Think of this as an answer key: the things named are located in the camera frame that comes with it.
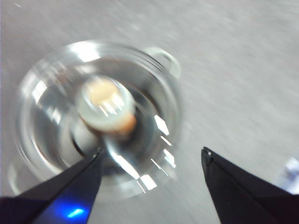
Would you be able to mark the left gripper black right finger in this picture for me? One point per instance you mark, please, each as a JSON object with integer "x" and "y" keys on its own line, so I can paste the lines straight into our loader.
{"x": 245, "y": 198}

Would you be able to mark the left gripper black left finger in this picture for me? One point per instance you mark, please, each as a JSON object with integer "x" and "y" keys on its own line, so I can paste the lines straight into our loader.
{"x": 58, "y": 198}

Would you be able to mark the glass lid with green knob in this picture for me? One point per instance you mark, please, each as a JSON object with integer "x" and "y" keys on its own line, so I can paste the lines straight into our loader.
{"x": 46, "y": 105}

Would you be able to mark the sage green electric cooking pot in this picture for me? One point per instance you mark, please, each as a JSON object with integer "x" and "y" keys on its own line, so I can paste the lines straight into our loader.
{"x": 174, "y": 63}

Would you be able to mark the small white object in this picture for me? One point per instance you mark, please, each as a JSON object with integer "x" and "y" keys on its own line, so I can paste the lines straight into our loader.
{"x": 292, "y": 171}

